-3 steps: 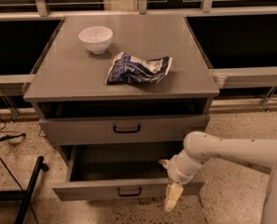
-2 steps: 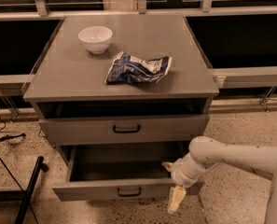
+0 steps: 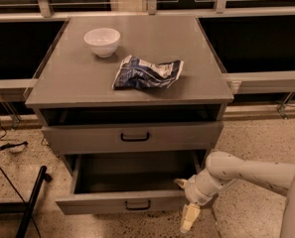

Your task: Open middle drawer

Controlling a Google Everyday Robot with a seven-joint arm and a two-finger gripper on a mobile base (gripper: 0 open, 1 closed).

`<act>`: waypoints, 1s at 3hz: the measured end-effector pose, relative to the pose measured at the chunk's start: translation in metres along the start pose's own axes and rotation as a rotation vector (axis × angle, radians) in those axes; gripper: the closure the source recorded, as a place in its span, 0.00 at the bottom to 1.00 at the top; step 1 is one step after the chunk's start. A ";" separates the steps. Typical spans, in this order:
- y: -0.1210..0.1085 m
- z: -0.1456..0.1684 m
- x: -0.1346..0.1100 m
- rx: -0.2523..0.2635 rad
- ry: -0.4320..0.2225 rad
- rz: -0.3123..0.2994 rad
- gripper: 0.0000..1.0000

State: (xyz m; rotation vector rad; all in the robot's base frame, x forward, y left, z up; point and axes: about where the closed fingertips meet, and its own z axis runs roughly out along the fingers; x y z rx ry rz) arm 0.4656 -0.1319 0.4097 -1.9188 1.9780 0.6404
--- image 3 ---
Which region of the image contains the crumpled blue chip bag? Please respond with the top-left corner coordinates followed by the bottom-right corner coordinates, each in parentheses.
top-left (112, 56), bottom-right (184, 89)

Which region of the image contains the white ceramic bowl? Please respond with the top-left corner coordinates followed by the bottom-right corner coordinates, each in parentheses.
top-left (83, 28), bottom-right (121, 58)

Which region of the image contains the metal window railing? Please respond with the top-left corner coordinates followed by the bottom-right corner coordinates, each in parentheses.
top-left (0, 0), bottom-right (295, 120)

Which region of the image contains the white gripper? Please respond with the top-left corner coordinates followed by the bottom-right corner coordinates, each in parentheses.
top-left (174, 169), bottom-right (220, 233)

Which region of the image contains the grey drawer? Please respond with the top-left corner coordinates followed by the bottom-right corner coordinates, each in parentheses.
top-left (42, 122), bottom-right (222, 155)
top-left (57, 150), bottom-right (205, 215)

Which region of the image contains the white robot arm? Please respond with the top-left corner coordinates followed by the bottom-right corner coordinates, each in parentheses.
top-left (175, 152), bottom-right (295, 238)

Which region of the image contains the grey drawer cabinet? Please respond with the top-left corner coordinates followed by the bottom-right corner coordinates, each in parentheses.
top-left (26, 16), bottom-right (233, 168)

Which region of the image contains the black stand leg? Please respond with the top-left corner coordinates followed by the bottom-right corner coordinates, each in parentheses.
top-left (0, 166), bottom-right (52, 238)

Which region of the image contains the black floor cable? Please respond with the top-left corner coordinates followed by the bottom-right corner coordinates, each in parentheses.
top-left (0, 92), bottom-right (42, 238)

